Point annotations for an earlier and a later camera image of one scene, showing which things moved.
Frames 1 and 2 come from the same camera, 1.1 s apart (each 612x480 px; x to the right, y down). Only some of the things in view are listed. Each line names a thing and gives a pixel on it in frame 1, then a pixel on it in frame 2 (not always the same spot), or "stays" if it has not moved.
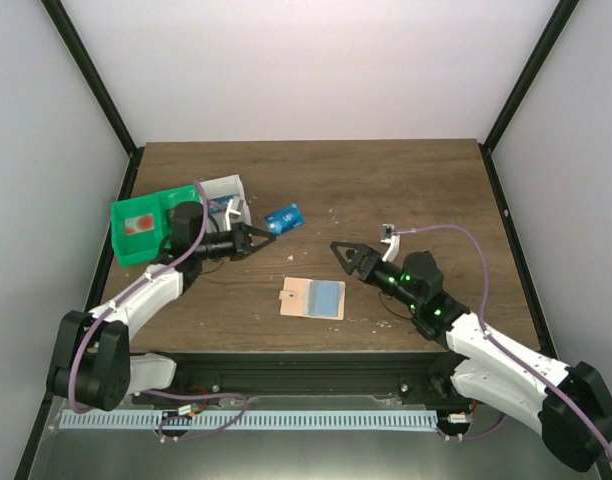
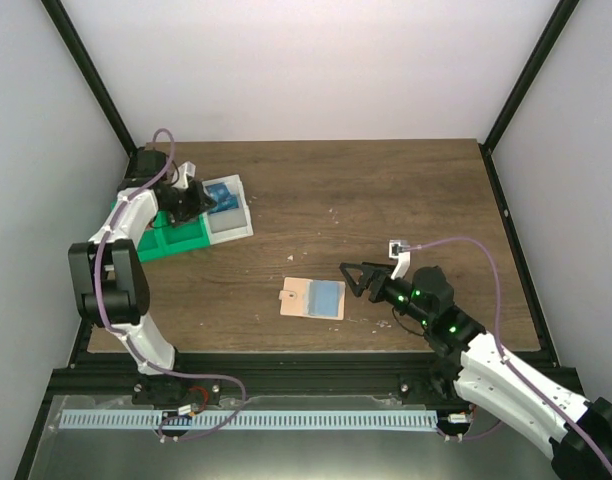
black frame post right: [556, 25] stays
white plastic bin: [220, 188] stays
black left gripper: [242, 240] to [198, 200]
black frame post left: [101, 90] stays
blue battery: [283, 220] to [222, 195]
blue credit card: [220, 204] stays
